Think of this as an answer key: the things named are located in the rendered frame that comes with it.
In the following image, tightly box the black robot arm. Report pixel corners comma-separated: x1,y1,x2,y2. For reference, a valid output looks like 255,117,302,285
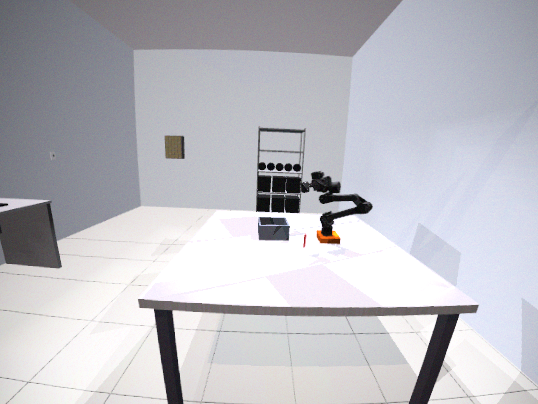
311,171,373,237

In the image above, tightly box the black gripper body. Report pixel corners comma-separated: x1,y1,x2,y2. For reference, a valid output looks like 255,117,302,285
301,176,332,193

